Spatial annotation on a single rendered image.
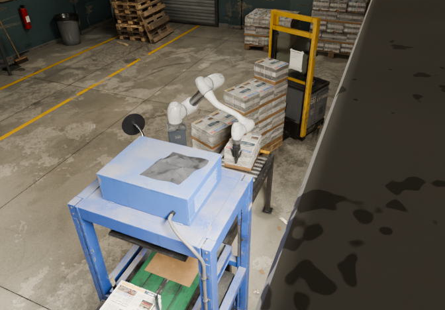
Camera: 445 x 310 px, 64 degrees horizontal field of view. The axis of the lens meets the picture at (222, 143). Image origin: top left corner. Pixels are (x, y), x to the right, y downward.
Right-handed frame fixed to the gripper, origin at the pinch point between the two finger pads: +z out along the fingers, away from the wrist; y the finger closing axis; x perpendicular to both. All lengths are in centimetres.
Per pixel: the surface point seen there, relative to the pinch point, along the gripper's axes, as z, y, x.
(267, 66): -38, 20, -164
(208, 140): 21, 56, -54
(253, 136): -10.5, -7.0, -32.6
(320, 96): 26, -44, -241
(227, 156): 0.0, 10.4, -2.3
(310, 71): -26, -31, -201
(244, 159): -0.8, -7.6, -3.5
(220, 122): 9, 52, -79
